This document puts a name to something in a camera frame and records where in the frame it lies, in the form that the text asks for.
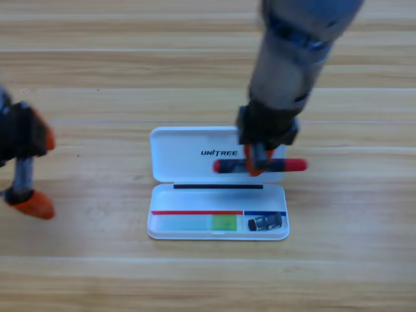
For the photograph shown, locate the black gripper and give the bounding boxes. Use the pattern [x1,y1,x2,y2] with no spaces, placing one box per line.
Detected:
[0,101,56,221]
[236,100,300,177]

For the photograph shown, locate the red black marker pen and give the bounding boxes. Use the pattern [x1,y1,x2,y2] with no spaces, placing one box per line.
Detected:
[213,158,308,174]

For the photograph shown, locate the black eraser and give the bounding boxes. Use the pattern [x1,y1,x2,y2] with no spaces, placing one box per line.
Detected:
[247,213,283,233]

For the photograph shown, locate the green white highlighter pen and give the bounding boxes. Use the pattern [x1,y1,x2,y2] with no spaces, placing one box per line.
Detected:
[155,214,244,232]

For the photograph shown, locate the white Unitree pencil case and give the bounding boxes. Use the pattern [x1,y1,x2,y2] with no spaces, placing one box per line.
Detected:
[146,125,290,241]

